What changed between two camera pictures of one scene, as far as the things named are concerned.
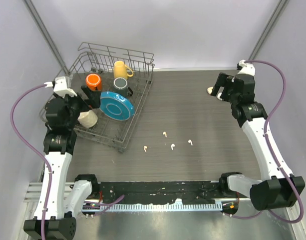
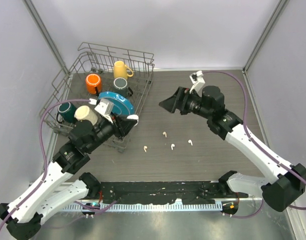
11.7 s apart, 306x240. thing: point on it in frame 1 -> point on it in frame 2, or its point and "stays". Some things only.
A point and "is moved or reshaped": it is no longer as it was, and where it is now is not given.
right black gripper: x=224 y=80 -> x=178 y=101
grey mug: x=120 y=87 stays
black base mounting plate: x=184 y=192 stays
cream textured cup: x=88 y=119 stays
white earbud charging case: x=218 y=96 is moved or reshaped
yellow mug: x=121 y=70 stays
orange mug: x=92 y=80 stays
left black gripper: x=93 y=100 -> x=122 y=125
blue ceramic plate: x=116 y=106 stays
